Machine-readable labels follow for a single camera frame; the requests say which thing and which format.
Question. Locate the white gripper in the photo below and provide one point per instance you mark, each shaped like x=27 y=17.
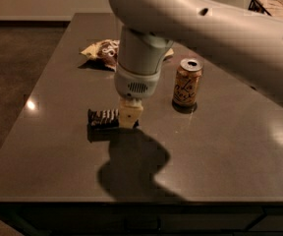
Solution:
x=136 y=84

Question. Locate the black rxbar chocolate wrapper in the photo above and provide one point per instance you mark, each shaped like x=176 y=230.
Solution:
x=103 y=119

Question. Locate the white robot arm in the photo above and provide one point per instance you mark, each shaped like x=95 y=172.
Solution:
x=245 y=44

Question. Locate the brown chip bag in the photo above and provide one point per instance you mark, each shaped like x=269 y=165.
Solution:
x=102 y=55

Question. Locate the orange la croix can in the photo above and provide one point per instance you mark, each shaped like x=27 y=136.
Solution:
x=187 y=79

